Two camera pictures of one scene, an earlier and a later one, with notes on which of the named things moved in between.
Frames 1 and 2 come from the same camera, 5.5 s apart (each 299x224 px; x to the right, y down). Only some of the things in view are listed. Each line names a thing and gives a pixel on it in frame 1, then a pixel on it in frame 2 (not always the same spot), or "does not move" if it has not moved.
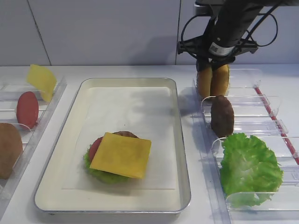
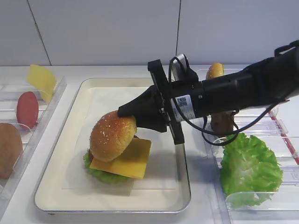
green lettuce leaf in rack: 250,172 does not move
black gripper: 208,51 to 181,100
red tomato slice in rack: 27,109 does not move
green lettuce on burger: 101,176 does not move
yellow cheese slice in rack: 43,79 does not move
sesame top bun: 219,81 to 111,135
